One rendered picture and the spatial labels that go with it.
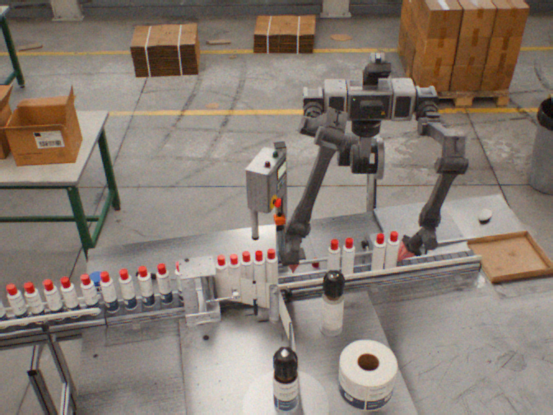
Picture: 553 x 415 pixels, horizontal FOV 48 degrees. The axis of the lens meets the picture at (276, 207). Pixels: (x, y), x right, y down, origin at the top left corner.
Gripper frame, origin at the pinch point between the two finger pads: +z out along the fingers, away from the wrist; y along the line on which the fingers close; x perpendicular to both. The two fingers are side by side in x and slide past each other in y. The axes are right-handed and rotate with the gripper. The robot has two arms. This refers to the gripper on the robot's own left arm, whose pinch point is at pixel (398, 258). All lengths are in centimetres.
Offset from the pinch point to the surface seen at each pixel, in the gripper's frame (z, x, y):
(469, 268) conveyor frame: -14.4, 29.4, 5.9
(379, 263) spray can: 5.4, -8.2, 2.8
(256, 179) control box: 0, -79, -3
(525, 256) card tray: -31, 54, 1
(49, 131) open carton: 98, -125, -134
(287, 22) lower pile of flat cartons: 37, 88, -450
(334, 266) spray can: 16.5, -25.2, 2.2
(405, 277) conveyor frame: 4.6, 6.4, 5.3
